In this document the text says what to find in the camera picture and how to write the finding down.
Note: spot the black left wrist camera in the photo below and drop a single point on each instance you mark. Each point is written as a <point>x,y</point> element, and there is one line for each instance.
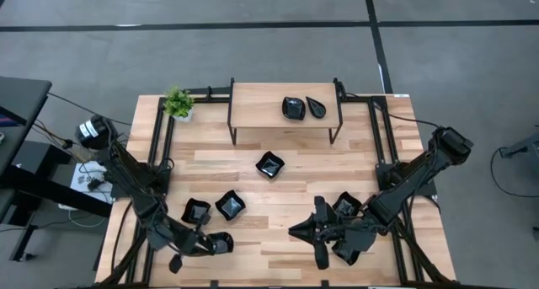
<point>175,264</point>

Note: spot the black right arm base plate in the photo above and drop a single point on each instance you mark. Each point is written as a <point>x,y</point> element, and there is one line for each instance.
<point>427,188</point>

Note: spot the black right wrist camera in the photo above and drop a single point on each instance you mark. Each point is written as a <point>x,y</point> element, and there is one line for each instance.
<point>323,209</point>

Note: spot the green plant in white pot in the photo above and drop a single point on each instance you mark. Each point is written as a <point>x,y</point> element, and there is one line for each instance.
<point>179,103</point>

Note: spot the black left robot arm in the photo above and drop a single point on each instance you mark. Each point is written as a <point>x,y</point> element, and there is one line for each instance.
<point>126,175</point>

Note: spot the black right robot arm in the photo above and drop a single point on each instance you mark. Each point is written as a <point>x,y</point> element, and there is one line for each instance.
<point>417,179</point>

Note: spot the black square mini plate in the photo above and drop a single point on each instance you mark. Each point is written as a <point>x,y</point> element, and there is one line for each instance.
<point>230,204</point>
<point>194,211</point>
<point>347,204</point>

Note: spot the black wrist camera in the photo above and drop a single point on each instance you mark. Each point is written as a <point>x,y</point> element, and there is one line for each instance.
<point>175,264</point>
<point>323,209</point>

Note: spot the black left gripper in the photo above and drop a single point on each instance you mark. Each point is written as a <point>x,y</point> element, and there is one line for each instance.
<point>190,241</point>

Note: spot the black round mini bowl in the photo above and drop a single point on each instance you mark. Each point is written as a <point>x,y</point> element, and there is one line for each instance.
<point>270,164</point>

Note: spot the grey equipment stand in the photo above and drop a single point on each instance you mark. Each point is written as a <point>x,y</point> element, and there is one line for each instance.
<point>524,146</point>

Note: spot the white paper sheet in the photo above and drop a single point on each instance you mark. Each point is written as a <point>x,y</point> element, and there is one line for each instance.
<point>84,177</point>

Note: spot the wooden-top table with black frame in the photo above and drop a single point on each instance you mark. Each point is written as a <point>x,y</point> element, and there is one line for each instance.
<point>261,108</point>

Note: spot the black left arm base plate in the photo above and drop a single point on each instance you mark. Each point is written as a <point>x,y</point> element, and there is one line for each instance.
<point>162,183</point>

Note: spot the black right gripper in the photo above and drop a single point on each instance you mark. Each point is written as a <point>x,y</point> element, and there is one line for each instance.
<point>355,235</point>

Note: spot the black side desk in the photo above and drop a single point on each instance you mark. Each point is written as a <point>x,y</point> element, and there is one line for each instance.
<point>21,95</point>

